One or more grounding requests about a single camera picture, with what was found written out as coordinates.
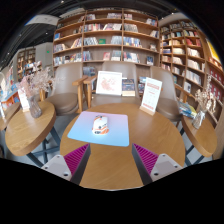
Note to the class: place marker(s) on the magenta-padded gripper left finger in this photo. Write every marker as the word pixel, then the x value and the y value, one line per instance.
pixel 75 160

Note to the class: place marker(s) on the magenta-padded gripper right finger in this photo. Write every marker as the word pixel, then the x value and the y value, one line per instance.
pixel 148 160

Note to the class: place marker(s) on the white orange black computer mouse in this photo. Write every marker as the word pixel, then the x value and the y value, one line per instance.
pixel 100 126

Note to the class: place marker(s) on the pink blue gradient mouse pad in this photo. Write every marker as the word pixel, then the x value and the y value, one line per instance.
pixel 116 131

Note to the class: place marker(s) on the round wooden side table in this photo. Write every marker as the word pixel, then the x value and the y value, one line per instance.
pixel 201 140
pixel 28 133

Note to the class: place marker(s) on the brown leather wooden armchair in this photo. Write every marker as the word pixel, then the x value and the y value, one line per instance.
pixel 65 96
pixel 115 66
pixel 168 100

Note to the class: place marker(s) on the stack of colourful books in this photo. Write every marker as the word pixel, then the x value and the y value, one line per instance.
pixel 187 110

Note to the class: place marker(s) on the glass vase with dried flowers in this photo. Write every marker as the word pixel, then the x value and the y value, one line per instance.
pixel 199 120
pixel 34 108

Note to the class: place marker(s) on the white red sign wooden base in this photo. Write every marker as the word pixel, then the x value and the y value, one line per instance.
pixel 151 95

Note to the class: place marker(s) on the dark blue book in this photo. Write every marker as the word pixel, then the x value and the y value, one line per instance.
pixel 128 86

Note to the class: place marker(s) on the small white table card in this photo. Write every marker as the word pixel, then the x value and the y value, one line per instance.
pixel 23 100

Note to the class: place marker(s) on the light blue book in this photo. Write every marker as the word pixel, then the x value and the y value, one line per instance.
pixel 142 80

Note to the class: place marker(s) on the white framed floral picture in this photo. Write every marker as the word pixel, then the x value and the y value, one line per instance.
pixel 109 83

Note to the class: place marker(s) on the colourful book display rack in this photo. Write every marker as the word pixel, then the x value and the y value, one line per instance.
pixel 8 88

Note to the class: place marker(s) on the small distant wooden bookshelf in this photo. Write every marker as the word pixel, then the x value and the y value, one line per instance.
pixel 28 61

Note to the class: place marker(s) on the angled wooden bookshelf with books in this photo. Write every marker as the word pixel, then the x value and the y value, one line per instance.
pixel 186 50

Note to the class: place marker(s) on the wide wooden bookshelf with books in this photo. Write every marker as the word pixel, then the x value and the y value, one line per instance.
pixel 106 36

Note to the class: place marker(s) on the white hanging ceiling sign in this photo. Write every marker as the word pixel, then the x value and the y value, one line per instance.
pixel 42 20

